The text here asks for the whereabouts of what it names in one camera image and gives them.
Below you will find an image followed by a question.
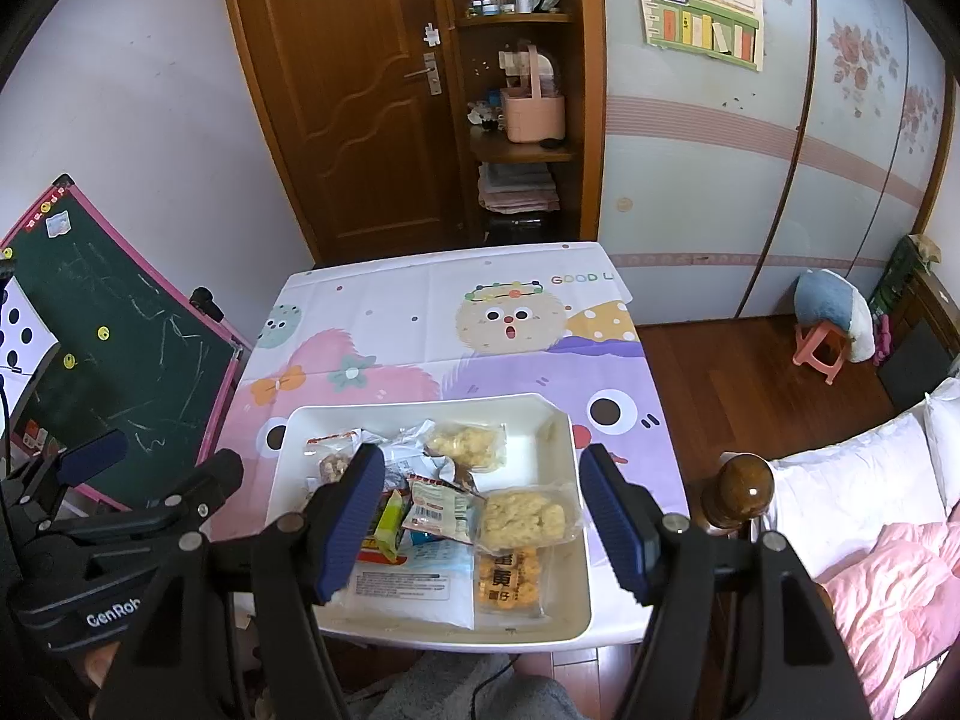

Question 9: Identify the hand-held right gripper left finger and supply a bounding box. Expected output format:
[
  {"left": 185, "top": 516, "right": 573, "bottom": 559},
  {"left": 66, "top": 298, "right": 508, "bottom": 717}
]
[{"left": 105, "top": 442, "right": 387, "bottom": 720}]

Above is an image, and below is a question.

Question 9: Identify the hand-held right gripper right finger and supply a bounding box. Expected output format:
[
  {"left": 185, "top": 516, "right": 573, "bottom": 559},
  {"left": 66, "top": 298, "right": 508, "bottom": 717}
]
[{"left": 579, "top": 442, "right": 863, "bottom": 720}]

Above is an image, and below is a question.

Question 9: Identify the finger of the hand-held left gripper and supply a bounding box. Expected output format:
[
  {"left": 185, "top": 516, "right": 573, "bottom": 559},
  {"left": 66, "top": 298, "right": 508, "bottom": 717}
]
[
  {"left": 127, "top": 450, "right": 245, "bottom": 537},
  {"left": 4, "top": 430, "right": 127, "bottom": 512}
]

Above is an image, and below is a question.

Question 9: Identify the green candy packet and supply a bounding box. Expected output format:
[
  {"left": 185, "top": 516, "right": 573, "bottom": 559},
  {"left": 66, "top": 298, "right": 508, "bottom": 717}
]
[{"left": 373, "top": 490, "right": 411, "bottom": 561}]

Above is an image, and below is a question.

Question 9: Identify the clear nut snack packet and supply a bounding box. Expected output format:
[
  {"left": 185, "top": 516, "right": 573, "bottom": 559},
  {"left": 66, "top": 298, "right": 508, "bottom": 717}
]
[{"left": 315, "top": 451, "right": 353, "bottom": 488}]

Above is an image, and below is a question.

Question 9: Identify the large white blue packet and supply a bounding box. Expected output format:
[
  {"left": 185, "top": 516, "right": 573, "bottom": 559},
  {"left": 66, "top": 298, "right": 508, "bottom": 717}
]
[{"left": 330, "top": 540, "right": 479, "bottom": 629}]

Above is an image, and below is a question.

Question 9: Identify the white plastic tray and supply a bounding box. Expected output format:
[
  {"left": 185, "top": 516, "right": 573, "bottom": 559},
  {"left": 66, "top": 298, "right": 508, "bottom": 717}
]
[{"left": 264, "top": 392, "right": 593, "bottom": 646}]

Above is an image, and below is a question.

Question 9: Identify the red label clear packet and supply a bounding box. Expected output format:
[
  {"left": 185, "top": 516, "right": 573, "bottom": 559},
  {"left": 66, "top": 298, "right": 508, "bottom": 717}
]
[{"left": 304, "top": 430, "right": 362, "bottom": 458}]

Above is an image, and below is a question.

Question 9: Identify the clear crinkled packet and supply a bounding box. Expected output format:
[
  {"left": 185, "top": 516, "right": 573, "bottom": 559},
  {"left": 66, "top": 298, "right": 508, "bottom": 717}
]
[{"left": 360, "top": 426, "right": 436, "bottom": 482}]

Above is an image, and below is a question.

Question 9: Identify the pale yellow puff packet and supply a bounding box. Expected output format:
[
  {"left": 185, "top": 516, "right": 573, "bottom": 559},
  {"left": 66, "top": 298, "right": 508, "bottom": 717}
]
[
  {"left": 424, "top": 424, "right": 509, "bottom": 475},
  {"left": 476, "top": 487, "right": 584, "bottom": 550}
]

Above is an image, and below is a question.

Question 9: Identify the white red snack packet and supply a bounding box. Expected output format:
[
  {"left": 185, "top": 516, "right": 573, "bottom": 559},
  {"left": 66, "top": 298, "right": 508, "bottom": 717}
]
[{"left": 403, "top": 475, "right": 482, "bottom": 542}]

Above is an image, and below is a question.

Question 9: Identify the orange ball snack packet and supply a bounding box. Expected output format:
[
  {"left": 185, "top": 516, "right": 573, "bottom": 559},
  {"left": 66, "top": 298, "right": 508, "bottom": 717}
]
[{"left": 476, "top": 544, "right": 554, "bottom": 617}]

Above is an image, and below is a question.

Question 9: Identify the person's left hand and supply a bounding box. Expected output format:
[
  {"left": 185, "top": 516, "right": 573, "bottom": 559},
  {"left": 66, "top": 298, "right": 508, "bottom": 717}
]
[{"left": 84, "top": 645, "right": 125, "bottom": 691}]

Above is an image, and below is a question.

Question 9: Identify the pink framed chalkboard easel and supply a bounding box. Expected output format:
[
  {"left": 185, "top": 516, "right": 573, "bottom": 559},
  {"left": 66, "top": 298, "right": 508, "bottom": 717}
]
[{"left": 0, "top": 174, "right": 252, "bottom": 515}]

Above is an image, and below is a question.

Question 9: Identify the wooden bedpost knob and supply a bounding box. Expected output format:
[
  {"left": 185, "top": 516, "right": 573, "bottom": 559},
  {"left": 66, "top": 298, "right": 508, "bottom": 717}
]
[{"left": 686, "top": 452, "right": 775, "bottom": 541}]

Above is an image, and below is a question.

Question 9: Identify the white black-dotted sheet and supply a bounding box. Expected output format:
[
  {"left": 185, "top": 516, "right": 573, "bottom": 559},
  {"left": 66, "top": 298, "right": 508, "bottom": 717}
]
[{"left": 0, "top": 277, "right": 59, "bottom": 380}]

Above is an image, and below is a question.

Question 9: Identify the grey fuzzy cloth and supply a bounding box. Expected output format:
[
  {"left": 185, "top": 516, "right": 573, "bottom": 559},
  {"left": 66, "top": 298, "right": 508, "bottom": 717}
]
[{"left": 371, "top": 652, "right": 582, "bottom": 720}]

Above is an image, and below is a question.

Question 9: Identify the cartoon printed tablecloth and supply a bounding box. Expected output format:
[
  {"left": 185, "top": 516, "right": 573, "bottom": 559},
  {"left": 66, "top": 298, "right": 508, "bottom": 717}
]
[{"left": 214, "top": 241, "right": 691, "bottom": 650}]

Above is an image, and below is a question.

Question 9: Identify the large white pillow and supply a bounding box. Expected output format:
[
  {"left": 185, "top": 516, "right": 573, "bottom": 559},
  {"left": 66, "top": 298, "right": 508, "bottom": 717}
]
[{"left": 765, "top": 412, "right": 947, "bottom": 563}]

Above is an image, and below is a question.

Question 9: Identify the pink plastic stool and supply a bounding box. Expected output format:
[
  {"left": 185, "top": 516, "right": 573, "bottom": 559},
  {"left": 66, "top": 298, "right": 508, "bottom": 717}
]
[{"left": 793, "top": 321, "right": 852, "bottom": 385}]

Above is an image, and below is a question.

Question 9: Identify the pink blanket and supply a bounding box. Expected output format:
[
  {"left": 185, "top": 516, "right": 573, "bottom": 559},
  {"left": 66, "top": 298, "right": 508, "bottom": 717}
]
[{"left": 814, "top": 502, "right": 960, "bottom": 720}]

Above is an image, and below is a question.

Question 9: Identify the blue white plush cushion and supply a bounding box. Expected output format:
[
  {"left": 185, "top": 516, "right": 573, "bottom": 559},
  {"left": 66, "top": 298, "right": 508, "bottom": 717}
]
[{"left": 795, "top": 268, "right": 875, "bottom": 361}]

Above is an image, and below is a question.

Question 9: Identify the black bag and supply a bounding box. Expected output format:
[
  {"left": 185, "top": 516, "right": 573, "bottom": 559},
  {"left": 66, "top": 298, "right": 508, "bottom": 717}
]
[{"left": 484, "top": 211, "right": 562, "bottom": 245}]

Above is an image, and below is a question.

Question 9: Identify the black pad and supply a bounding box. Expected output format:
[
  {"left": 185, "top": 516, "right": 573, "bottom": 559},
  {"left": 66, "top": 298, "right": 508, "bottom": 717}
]
[{"left": 877, "top": 319, "right": 953, "bottom": 410}]

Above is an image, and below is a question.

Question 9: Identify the stack of folded towels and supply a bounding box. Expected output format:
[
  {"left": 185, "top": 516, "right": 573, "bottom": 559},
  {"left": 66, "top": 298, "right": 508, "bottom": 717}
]
[{"left": 478, "top": 163, "right": 562, "bottom": 212}]

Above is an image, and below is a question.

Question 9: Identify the floral sliding wardrobe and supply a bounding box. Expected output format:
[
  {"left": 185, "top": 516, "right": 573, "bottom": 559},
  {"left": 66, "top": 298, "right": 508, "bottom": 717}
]
[{"left": 596, "top": 0, "right": 960, "bottom": 320}]

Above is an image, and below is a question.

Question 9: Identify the dark green cloth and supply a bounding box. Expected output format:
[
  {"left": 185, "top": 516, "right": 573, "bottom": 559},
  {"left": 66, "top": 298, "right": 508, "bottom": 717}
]
[{"left": 870, "top": 235, "right": 938, "bottom": 316}]

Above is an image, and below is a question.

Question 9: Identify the brown wooden door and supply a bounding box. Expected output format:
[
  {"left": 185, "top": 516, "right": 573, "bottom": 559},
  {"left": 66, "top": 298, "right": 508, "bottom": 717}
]
[{"left": 217, "top": 0, "right": 470, "bottom": 263}]

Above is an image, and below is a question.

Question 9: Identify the wooden corner shelf unit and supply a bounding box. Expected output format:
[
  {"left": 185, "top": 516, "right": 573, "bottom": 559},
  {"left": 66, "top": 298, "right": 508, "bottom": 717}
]
[{"left": 435, "top": 0, "right": 607, "bottom": 245}]

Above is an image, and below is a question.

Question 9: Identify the thin black cable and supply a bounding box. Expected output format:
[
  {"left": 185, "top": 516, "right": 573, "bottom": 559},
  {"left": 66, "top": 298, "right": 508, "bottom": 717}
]
[{"left": 471, "top": 652, "right": 520, "bottom": 720}]

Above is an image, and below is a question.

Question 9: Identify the pink handled basket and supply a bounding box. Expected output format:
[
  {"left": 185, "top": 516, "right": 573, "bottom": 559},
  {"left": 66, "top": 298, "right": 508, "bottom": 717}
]
[{"left": 500, "top": 45, "right": 567, "bottom": 145}]

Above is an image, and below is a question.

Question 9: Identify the metal door handle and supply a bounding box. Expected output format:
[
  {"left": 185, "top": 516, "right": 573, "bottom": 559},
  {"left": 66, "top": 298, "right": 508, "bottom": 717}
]
[{"left": 405, "top": 52, "right": 442, "bottom": 96}]

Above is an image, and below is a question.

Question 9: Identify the wall poster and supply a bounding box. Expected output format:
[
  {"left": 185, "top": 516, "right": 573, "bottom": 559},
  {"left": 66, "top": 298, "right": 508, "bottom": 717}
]
[{"left": 632, "top": 0, "right": 764, "bottom": 72}]

